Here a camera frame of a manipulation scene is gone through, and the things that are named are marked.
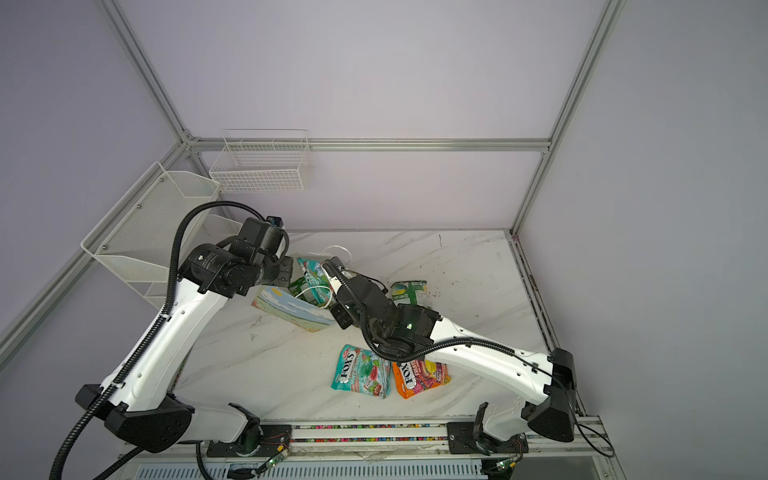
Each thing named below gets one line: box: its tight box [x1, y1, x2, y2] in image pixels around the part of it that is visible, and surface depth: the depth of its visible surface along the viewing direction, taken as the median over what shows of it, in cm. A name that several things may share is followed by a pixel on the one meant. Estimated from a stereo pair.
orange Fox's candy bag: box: [392, 359, 452, 399], surface depth 83 cm
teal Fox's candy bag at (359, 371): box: [331, 344, 392, 399], surface depth 83 cm
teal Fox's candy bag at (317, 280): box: [297, 257, 331, 305], surface depth 69 cm
